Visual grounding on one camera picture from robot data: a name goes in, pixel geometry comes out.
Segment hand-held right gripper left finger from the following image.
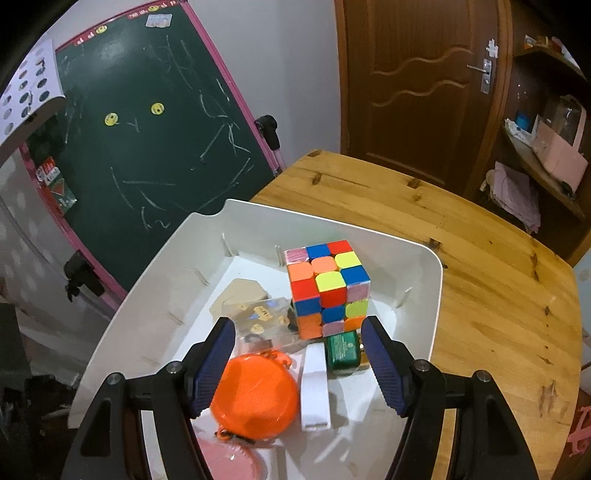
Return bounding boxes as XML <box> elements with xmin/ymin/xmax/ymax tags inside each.
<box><xmin>60</xmin><ymin>318</ymin><xmax>237</xmax><ymax>480</ymax></box>

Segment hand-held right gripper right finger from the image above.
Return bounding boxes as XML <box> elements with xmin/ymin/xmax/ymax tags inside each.
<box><xmin>360</xmin><ymin>316</ymin><xmax>541</xmax><ymax>480</ymax></box>

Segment dark green box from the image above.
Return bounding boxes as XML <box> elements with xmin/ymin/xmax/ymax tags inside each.
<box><xmin>324</xmin><ymin>330</ymin><xmax>363</xmax><ymax>374</ymax></box>

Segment orange round case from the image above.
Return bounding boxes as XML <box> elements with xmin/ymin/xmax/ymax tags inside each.
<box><xmin>210</xmin><ymin>348</ymin><xmax>300</xmax><ymax>446</ymax></box>

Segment clear plastic box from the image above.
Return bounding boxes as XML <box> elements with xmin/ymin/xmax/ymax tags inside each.
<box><xmin>217</xmin><ymin>298</ymin><xmax>305</xmax><ymax>352</ymax></box>

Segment white bottle-shaped board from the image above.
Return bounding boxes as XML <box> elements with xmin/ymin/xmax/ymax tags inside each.
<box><xmin>300</xmin><ymin>342</ymin><xmax>332</xmax><ymax>432</ymax></box>

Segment wooden block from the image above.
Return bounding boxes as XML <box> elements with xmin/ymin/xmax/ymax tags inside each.
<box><xmin>210</xmin><ymin>278</ymin><xmax>269</xmax><ymax>319</ymax></box>

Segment pink round case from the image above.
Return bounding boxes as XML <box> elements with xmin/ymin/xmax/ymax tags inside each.
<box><xmin>198</xmin><ymin>436</ymin><xmax>266</xmax><ymax>480</ymax></box>

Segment colourful puzzle cube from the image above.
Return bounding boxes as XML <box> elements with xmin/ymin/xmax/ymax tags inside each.
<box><xmin>283</xmin><ymin>239</ymin><xmax>372</xmax><ymax>341</ymax></box>

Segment white plastic storage bin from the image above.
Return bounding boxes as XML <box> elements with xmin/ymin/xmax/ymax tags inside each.
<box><xmin>68</xmin><ymin>198</ymin><xmax>444</xmax><ymax>480</ymax></box>

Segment black easel knob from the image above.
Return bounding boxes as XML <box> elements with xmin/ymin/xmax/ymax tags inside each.
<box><xmin>64</xmin><ymin>250</ymin><xmax>106</xmax><ymax>302</ymax></box>
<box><xmin>254</xmin><ymin>114</ymin><xmax>281</xmax><ymax>151</ymax></box>

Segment pink plastic stool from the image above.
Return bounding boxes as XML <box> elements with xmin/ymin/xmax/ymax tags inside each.
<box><xmin>569</xmin><ymin>406</ymin><xmax>591</xmax><ymax>457</ymax></box>

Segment pink folded cloth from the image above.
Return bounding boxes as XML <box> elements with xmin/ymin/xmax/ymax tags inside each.
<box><xmin>480</xmin><ymin>161</ymin><xmax>542</xmax><ymax>234</ymax></box>

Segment brown wooden shelf cabinet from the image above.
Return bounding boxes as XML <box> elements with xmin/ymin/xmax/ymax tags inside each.
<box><xmin>466</xmin><ymin>0</ymin><xmax>591</xmax><ymax>266</ymax></box>

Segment red and green sticker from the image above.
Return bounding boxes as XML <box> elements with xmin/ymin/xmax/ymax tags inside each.
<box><xmin>36</xmin><ymin>157</ymin><xmax>77</xmax><ymax>213</ymax></box>

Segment white plastic bag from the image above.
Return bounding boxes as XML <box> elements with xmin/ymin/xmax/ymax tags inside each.
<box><xmin>504</xmin><ymin>119</ymin><xmax>536</xmax><ymax>144</ymax></box>

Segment brown wooden door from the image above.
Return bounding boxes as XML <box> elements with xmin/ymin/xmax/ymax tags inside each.
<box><xmin>333</xmin><ymin>0</ymin><xmax>513</xmax><ymax>199</ymax></box>

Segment white paper with dots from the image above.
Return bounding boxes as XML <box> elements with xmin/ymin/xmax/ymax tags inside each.
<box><xmin>0</xmin><ymin>39</ymin><xmax>66</xmax><ymax>148</ymax></box>

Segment green chalkboard with pink frame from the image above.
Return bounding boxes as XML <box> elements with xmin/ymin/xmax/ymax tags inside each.
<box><xmin>23</xmin><ymin>0</ymin><xmax>287</xmax><ymax>301</ymax></box>

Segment silver door handle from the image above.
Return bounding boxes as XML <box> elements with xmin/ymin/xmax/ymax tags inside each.
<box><xmin>467</xmin><ymin>58</ymin><xmax>492</xmax><ymax>94</ymax></box>

